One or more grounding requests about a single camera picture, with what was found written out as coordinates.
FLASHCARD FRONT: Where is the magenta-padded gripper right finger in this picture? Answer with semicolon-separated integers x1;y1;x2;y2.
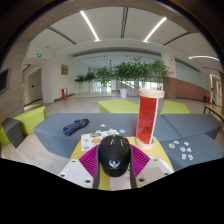
127;144;175;190

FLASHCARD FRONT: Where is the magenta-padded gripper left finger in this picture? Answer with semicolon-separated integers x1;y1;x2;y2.
58;143;101;190

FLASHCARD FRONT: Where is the black computer mouse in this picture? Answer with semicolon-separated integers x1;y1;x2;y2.
97;134;132;178

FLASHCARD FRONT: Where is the printed sticker sheet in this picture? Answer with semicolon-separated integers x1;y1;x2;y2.
80;129;120;152

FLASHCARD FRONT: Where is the folded dark blue umbrella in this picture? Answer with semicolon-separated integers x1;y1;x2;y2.
62;118;90;137

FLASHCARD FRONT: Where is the group of small loose stickers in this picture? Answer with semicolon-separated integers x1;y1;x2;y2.
168;140;195;162

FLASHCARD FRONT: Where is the long grey upholstered bench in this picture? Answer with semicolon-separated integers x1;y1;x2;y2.
33;112;164;160

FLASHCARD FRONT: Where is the lime green upholstered bench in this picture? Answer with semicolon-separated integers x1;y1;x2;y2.
159;99;192;116
0;105;48;147
97;98;141;115

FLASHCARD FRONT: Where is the dark grey cube stool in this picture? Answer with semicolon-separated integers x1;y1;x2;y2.
1;117;25;150

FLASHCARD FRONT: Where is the wooden bench with black legs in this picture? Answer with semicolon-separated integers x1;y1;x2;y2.
203;104;224;124

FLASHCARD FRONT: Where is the group of potted green plants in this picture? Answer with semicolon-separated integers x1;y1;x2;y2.
73;57;171;99

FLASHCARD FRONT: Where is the white door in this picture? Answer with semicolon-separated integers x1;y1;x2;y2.
26;69;44;104

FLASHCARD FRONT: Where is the group of ceiling light strips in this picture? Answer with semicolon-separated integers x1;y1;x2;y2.
79;9;221;63

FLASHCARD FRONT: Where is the red cylinder with rope ends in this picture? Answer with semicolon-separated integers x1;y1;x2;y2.
134;88;166;151

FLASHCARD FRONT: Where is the gold wall plaque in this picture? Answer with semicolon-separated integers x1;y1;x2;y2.
60;64;70;76

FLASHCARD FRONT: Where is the black wall screen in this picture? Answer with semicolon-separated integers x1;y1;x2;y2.
0;68;10;94

